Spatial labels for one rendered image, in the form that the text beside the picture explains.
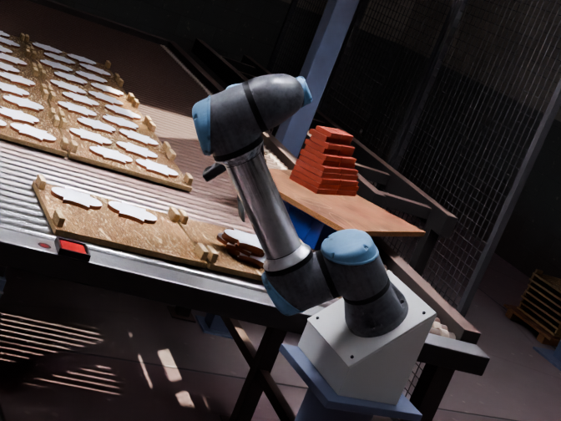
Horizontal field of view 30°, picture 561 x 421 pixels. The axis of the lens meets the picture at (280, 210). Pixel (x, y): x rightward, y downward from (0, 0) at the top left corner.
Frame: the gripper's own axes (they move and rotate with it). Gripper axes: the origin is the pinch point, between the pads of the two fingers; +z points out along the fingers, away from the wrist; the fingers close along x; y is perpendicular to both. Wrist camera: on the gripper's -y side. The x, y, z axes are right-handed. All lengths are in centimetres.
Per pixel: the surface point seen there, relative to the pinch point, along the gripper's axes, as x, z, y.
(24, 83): 110, -17, -86
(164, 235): -8.4, 2.0, -20.8
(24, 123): 56, -15, -72
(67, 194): -6.4, -10.7, -45.5
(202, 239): 1.0, 7.3, -11.9
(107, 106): 124, -3, -59
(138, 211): 1.0, -2.0, -28.7
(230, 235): -5.5, 4.0, -3.3
